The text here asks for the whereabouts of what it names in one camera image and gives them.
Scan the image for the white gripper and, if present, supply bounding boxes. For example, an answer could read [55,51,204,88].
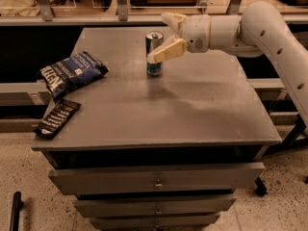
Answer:
[147,13,211,64]

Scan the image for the redbull can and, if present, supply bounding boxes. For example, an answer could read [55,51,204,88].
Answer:
[145,31,164,77]

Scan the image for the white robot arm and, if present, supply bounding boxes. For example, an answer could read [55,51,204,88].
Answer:
[147,1,308,125]

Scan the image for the black rxbar chocolate bar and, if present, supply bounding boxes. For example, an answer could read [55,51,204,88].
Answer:
[33,99,81,140]

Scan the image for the blue chip bag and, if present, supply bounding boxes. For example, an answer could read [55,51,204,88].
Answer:
[39,51,109,100]

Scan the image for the grey drawer cabinet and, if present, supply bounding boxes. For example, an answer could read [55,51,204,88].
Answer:
[31,25,283,231]

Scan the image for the grey metal railing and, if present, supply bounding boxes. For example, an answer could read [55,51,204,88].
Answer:
[0,0,308,25]

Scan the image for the black stand legs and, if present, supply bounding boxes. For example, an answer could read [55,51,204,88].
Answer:
[266,115,308,155]

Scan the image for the middle grey drawer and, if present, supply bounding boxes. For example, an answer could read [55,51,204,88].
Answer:
[75,193,236,218]

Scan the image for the grey drawer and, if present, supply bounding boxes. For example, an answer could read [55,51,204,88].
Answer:
[49,163,265,195]
[75,193,236,218]
[90,213,220,230]

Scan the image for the top grey drawer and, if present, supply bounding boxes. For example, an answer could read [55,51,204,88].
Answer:
[49,163,265,195]

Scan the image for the black caster wheel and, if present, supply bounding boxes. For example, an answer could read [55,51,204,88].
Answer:
[255,177,268,196]

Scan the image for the bottom grey drawer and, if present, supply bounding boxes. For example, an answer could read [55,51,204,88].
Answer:
[90,213,220,230]

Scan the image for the black pole on floor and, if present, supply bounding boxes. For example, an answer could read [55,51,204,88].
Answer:
[10,192,24,231]

